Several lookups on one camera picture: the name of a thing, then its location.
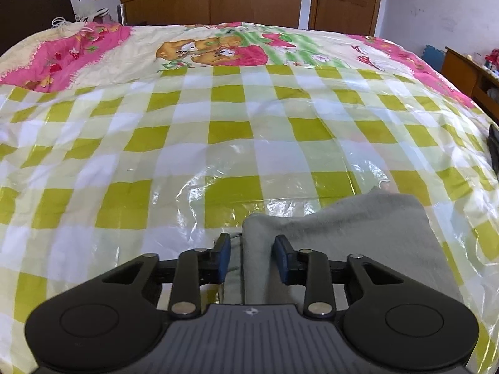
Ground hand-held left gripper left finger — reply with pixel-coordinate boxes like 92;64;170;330
102;233;231;319

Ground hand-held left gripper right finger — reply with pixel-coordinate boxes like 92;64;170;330
273;235;402;319

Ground light grey pants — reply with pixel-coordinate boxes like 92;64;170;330
218;187;464;306

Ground dark grey folded pants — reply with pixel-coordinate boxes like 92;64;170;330
488;124;499;173

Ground checked printed blanket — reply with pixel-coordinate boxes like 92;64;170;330
0;21;499;374

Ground blue foam mat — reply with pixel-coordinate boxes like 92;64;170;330
422;44;447;73

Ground wooden cabinet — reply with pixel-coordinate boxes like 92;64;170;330
440;47;499;114

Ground pink fringed pillow towel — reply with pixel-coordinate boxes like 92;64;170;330
0;22;131;93

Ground wooden door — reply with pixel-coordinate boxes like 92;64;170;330
309;0;385;36

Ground red toy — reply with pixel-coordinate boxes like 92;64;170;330
483;49;499;73

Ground dark brown headboard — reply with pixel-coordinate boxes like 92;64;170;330
0;0;76;54

